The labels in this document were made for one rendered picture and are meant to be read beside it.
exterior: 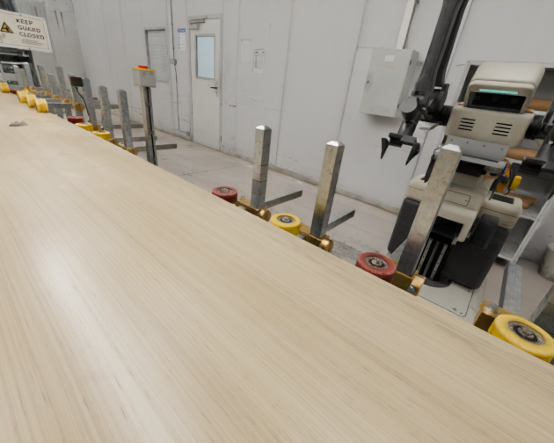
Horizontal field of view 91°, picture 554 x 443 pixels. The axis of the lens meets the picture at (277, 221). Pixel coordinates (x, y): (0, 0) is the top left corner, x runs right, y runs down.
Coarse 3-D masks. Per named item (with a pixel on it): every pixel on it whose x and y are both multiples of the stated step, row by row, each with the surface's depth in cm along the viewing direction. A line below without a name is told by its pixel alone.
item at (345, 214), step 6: (342, 210) 100; (348, 210) 101; (354, 210) 102; (330, 216) 94; (336, 216) 95; (342, 216) 96; (348, 216) 100; (330, 222) 90; (336, 222) 93; (342, 222) 98; (330, 228) 91; (300, 234) 81
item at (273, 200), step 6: (282, 192) 111; (288, 192) 111; (294, 192) 112; (300, 192) 116; (270, 198) 104; (276, 198) 105; (282, 198) 108; (288, 198) 111; (294, 198) 114; (270, 204) 103; (276, 204) 106; (246, 210) 94
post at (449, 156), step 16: (448, 144) 52; (448, 160) 52; (432, 176) 54; (448, 176) 52; (432, 192) 55; (432, 208) 56; (416, 224) 59; (432, 224) 58; (416, 240) 60; (400, 256) 63; (416, 256) 61
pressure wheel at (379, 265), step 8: (360, 256) 58; (368, 256) 59; (376, 256) 59; (384, 256) 60; (360, 264) 56; (368, 264) 56; (376, 264) 57; (384, 264) 57; (392, 264) 57; (376, 272) 54; (384, 272) 54; (392, 272) 54; (384, 280) 54
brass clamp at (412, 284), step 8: (400, 272) 64; (416, 272) 64; (392, 280) 65; (400, 280) 64; (408, 280) 63; (416, 280) 62; (424, 280) 63; (400, 288) 65; (408, 288) 63; (416, 288) 62
